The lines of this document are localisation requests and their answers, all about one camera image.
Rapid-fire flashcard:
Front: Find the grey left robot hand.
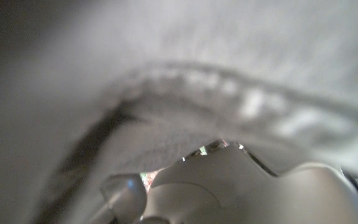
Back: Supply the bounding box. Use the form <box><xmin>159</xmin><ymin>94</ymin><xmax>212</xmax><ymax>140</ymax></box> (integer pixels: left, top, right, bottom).
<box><xmin>88</xmin><ymin>139</ymin><xmax>358</xmax><ymax>224</ymax></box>

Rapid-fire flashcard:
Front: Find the grey shirt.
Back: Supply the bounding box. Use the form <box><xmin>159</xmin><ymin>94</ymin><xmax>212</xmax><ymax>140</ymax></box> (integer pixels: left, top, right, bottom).
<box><xmin>0</xmin><ymin>0</ymin><xmax>358</xmax><ymax>224</ymax></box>

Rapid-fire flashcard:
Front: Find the floral fruit print backdrop cloth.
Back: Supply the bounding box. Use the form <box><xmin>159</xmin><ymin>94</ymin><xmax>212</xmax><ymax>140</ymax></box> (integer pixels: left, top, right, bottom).
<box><xmin>139</xmin><ymin>139</ymin><xmax>239</xmax><ymax>192</ymax></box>

